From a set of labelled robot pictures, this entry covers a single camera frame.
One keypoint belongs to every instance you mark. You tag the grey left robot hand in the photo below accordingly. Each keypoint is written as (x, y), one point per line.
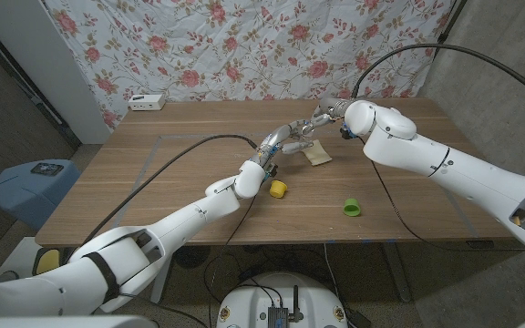
(280, 135)

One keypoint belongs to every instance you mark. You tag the black pedal with yellow pads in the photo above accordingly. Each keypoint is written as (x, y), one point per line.
(46, 260)

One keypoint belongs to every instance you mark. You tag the white robot torso base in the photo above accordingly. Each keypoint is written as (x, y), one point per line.
(253, 300)

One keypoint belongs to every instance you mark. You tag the grey table leg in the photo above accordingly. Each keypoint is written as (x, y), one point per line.
(399, 278)

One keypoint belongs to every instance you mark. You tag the black phone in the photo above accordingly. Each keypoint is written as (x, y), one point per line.
(47, 169)

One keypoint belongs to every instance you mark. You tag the floral backdrop cloth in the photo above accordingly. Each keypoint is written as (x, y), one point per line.
(244, 45)

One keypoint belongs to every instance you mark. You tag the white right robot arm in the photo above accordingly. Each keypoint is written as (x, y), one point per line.
(458, 161)

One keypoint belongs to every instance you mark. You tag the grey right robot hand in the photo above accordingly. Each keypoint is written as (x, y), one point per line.
(326, 114)

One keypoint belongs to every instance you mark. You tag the black backdrop stand pole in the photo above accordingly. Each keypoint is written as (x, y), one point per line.
(447, 25)

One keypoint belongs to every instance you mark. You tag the white robot chest edge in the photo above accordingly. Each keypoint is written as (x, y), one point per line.
(62, 322)

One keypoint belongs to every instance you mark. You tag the green plastic cup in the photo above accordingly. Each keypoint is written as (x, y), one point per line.
(352, 208)

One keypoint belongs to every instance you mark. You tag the black round floor base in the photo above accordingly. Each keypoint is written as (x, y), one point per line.
(192, 256)

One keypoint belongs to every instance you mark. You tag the white table leg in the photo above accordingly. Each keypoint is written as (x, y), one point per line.
(162, 284)

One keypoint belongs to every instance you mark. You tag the white power strip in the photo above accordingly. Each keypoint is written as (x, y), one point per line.
(147, 102)

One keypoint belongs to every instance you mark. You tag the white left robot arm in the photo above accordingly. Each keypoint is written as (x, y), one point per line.
(153, 237)

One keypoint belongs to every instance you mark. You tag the yellow plastic cup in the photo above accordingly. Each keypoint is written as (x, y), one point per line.
(278, 189)

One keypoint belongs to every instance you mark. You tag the white wall panel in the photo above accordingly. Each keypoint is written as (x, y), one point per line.
(48, 59)

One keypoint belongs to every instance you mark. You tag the yellow sponge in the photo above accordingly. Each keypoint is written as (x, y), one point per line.
(319, 155)

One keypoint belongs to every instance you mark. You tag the blue plastic stool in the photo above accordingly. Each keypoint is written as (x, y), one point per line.
(30, 196)

